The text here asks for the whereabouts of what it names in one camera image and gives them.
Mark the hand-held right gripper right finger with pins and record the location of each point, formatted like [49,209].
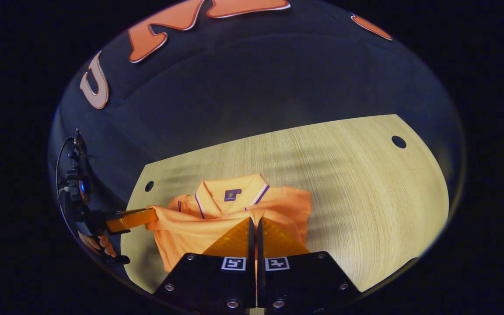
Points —
[300,284]

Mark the orange polo T-shirt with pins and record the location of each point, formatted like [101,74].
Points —
[217,218]

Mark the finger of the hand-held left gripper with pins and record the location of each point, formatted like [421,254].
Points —
[131,219]

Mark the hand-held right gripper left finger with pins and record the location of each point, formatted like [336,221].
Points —
[217,284]

